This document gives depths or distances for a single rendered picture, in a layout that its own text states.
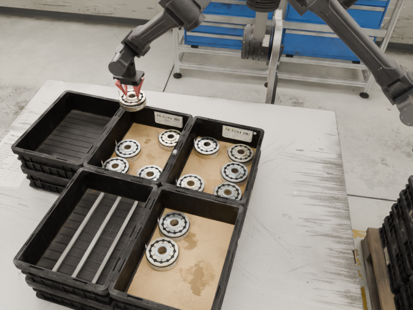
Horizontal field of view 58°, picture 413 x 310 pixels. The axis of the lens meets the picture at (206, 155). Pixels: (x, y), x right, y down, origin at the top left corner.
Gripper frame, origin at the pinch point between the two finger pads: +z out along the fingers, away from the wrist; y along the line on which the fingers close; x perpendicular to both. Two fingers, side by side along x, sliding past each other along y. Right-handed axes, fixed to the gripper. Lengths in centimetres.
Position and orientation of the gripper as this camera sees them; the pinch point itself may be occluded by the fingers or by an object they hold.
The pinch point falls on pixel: (131, 94)
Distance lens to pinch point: 149.7
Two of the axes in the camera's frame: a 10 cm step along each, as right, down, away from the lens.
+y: 9.6, 1.8, -1.9
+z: 0.0, 7.1, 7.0
